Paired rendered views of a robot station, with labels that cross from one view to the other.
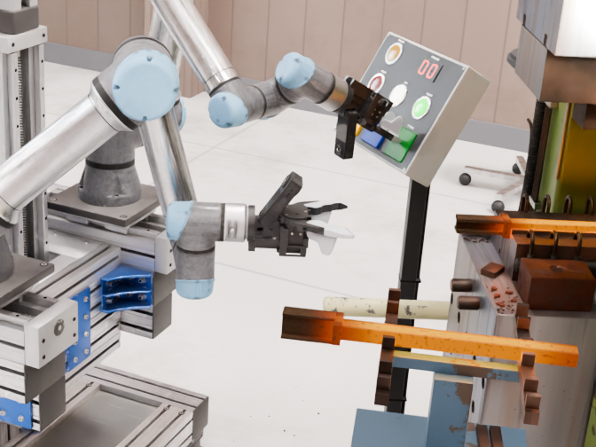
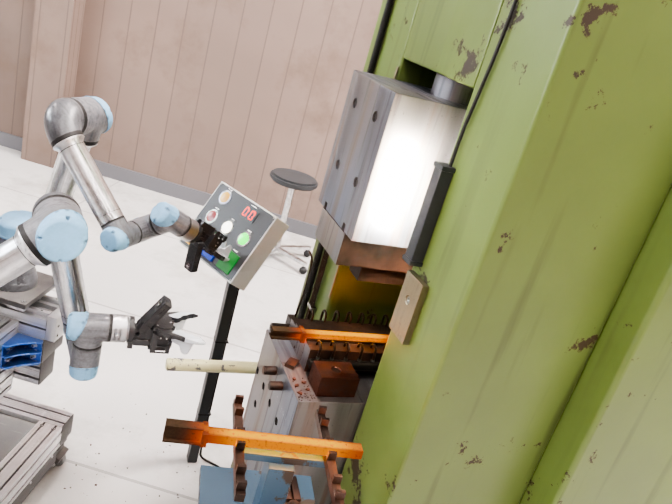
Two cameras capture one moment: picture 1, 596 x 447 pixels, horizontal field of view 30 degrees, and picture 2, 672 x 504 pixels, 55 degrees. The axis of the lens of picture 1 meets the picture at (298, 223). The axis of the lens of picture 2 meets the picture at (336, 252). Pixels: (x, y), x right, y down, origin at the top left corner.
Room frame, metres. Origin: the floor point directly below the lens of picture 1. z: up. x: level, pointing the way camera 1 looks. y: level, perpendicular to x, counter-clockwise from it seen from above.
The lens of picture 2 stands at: (0.38, 0.19, 1.94)
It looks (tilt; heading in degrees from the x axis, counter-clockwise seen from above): 21 degrees down; 339
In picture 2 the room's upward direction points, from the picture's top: 16 degrees clockwise
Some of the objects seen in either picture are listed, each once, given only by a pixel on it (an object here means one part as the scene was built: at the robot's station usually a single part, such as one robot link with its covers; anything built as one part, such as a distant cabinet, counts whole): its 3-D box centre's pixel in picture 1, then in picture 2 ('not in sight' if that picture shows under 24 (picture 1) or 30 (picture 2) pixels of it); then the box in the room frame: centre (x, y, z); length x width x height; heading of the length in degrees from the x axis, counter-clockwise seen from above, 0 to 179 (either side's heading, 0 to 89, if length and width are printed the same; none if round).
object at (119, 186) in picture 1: (110, 175); (13, 267); (2.46, 0.45, 0.87); 0.15 x 0.15 x 0.10
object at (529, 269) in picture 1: (555, 285); (333, 378); (1.85, -0.48, 0.95); 0.12 x 0.09 x 0.07; 94
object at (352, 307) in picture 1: (415, 309); (227, 366); (2.36, -0.29, 0.62); 0.44 x 0.05 x 0.05; 94
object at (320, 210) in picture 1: (324, 216); (181, 322); (2.04, -0.05, 0.97); 0.09 x 0.03 x 0.06; 130
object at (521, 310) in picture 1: (458, 308); (282, 410); (1.62, -0.27, 1.00); 0.23 x 0.06 x 0.02; 84
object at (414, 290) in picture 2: not in sight; (408, 307); (1.72, -0.56, 1.27); 0.09 x 0.02 x 0.17; 4
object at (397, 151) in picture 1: (402, 145); (228, 262); (2.43, -0.23, 1.00); 0.07 x 0.05 x 0.07; 29
